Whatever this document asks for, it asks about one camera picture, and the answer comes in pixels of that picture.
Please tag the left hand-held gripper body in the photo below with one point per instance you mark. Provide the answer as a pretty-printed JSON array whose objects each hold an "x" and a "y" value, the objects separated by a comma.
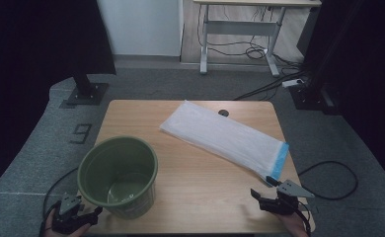
[{"x": 69, "y": 202}]

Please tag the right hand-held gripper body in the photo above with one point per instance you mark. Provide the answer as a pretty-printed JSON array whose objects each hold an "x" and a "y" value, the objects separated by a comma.
[{"x": 291, "y": 189}]

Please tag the green plastic bin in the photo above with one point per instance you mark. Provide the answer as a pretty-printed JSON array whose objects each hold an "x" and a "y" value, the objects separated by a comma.
[{"x": 118, "y": 168}]

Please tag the white plastic bag blue edge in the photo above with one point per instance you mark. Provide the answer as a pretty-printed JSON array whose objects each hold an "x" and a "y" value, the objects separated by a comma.
[{"x": 223, "y": 138}]

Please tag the person's left hand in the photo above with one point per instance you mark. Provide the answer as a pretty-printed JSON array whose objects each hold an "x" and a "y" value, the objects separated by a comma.
[{"x": 49, "y": 232}]

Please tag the person's right hand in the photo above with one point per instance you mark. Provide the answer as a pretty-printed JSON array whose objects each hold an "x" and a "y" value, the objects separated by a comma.
[{"x": 292, "y": 227}]

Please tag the dark floor tape marking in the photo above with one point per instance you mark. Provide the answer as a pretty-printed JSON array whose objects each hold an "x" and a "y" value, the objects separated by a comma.
[{"x": 82, "y": 133}]

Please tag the black stand with dark base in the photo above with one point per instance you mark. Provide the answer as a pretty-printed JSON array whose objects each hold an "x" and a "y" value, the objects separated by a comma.
[{"x": 312, "y": 95}]

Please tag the white power strip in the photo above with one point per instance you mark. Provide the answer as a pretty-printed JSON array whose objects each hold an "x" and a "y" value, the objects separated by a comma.
[{"x": 292, "y": 83}]

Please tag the black stand base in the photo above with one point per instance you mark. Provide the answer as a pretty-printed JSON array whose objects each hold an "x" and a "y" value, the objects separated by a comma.
[{"x": 87, "y": 92}]

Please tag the black curtain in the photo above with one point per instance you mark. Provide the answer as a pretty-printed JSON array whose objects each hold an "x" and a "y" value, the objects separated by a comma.
[
  {"x": 371, "y": 82},
  {"x": 32, "y": 65}
]

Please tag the white-legged desk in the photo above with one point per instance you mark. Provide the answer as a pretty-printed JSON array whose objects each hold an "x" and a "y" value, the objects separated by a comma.
[{"x": 243, "y": 28}]

